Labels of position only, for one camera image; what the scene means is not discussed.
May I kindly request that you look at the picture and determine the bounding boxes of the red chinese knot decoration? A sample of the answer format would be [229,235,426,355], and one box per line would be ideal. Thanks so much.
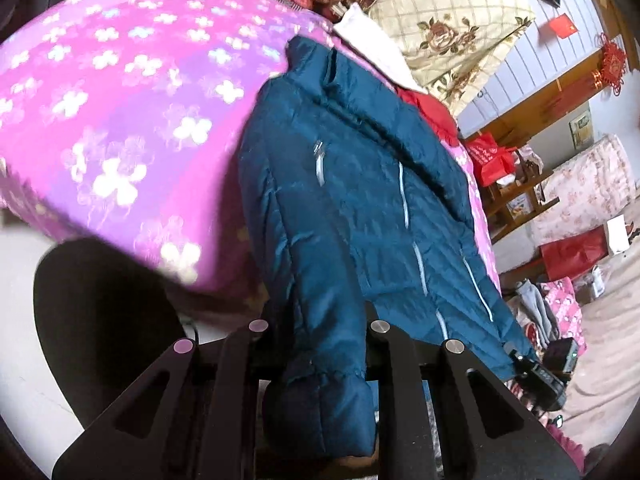
[592,32,627,97]

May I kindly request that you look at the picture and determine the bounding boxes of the pink floral hanging cloth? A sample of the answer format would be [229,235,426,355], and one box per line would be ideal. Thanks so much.
[525,134,637,256]

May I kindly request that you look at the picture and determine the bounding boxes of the pink printed blanket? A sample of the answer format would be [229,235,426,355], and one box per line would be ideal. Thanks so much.
[537,277,586,348]

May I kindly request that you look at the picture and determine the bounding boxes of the beige floral quilt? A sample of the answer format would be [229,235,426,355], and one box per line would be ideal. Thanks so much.
[367,0,537,108]

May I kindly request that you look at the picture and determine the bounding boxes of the black round stool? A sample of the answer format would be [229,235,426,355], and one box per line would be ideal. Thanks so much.
[33,239,201,428]

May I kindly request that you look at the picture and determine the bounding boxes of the pink floral bed sheet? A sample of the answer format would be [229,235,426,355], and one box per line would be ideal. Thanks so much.
[0,0,503,311]

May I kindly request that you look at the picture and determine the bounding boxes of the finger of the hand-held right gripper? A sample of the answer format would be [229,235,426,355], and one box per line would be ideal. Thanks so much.
[504,346,540,381]

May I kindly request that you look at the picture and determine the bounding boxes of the white paper sheet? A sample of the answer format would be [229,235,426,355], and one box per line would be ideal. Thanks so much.
[603,215,628,256]

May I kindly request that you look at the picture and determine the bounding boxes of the wooden shelf stand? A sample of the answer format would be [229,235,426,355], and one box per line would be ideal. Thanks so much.
[482,150,561,243]

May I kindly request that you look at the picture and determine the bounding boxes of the white cloth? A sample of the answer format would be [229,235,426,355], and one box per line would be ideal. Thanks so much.
[334,2,431,95]

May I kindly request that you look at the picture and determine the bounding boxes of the red garment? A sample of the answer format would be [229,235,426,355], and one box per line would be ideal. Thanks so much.
[396,87,461,153]

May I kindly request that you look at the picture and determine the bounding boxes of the red paper bag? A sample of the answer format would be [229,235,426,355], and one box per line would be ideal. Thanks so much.
[539,226,610,282]

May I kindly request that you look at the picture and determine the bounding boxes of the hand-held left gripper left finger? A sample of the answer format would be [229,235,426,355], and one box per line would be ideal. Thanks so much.
[51,319,274,480]

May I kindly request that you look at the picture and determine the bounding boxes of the small red flag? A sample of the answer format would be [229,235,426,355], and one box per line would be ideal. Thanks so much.
[548,14,578,38]

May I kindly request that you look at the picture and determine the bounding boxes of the red plastic bag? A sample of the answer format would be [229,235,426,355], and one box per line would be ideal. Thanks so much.
[464,131,517,187]

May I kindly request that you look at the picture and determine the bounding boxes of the teal quilted jacket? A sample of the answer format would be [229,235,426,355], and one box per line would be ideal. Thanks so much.
[237,35,538,458]

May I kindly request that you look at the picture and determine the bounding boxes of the grey cloth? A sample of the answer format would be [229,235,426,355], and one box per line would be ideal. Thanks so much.
[510,280,558,341]

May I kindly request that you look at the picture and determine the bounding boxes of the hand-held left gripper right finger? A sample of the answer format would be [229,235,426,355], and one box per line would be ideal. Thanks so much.
[369,320,582,480]

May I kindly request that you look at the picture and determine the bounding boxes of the small wall picture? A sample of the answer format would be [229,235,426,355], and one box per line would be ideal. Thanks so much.
[570,112,595,150]

